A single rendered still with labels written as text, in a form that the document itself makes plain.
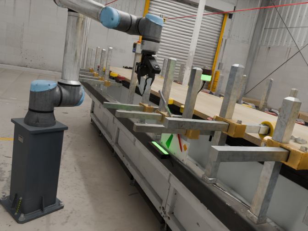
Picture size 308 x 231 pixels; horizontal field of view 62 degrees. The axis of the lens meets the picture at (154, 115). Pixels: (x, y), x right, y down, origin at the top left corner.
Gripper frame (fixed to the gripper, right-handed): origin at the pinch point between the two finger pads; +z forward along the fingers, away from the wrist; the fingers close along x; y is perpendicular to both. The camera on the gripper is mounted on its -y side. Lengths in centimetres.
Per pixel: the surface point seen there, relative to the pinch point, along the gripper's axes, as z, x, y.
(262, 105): 4, -125, 30
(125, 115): 13.3, 6.5, 2.6
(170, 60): -17.9, -15.3, 6.0
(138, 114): 12.3, -0.4, 2.4
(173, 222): 80, -37, 0
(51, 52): 25, -27, 777
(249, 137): 8, -34, -41
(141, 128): 11.8, 8.7, -22.4
